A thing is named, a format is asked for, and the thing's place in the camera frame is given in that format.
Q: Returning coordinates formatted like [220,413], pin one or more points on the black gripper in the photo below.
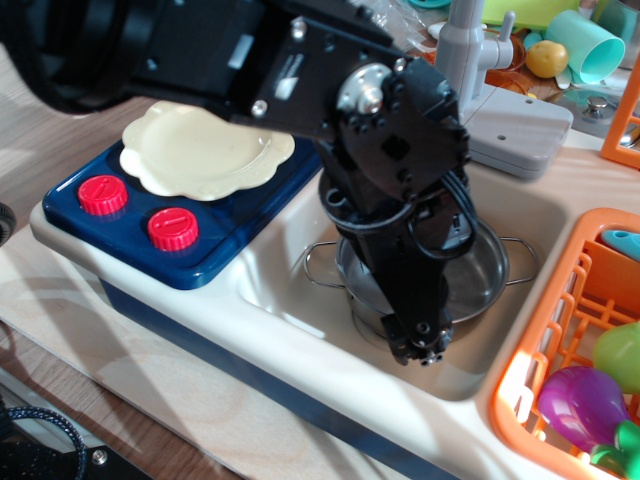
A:
[406,247]

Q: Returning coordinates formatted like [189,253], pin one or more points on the stainless steel pan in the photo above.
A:
[475,280]

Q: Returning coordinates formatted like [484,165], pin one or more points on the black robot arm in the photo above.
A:
[385,123]

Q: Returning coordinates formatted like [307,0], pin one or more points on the cream toy sink unit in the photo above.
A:
[261,321]

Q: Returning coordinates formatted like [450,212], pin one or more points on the blue toy stove top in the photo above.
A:
[226,226]

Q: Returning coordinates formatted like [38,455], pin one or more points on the right red stove knob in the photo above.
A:
[173,229]

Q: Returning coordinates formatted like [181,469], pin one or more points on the red stove knob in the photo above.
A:
[102,195]
[173,229]

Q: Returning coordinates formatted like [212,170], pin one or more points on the left red stove knob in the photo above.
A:
[102,195]

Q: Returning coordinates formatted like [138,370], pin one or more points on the grey toy faucet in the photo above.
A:
[508,131]

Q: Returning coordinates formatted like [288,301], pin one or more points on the orange dish rack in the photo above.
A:
[592,289]

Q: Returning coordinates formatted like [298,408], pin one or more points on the teal utensil in rack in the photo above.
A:
[624,242]

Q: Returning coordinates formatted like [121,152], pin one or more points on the clear plastic bag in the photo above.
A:
[405,23]

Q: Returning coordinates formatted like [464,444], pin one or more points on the orange plastic crate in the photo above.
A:
[612,148]

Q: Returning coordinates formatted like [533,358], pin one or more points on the yellow toy potato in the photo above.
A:
[546,59]

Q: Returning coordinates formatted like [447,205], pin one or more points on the green toy pear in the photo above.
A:
[616,353]

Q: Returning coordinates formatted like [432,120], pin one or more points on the purple toy eggplant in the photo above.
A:
[584,405]

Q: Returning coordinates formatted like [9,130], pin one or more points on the steel pot lid knob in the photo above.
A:
[597,109]

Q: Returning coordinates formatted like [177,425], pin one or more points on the cream scalloped plate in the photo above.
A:
[181,150]

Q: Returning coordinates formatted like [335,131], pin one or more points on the teal plastic cup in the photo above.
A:
[594,52]

